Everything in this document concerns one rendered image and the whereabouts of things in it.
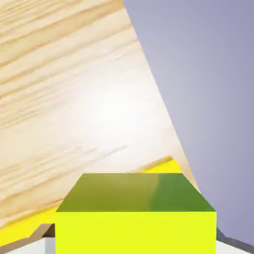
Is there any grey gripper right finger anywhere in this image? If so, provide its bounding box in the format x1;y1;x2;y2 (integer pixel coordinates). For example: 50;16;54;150
216;227;254;254

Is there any small lime yellow cube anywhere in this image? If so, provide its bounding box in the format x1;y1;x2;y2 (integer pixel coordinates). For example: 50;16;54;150
55;173;217;254

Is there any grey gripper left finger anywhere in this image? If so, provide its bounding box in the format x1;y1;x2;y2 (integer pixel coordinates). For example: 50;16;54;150
0;223;57;254

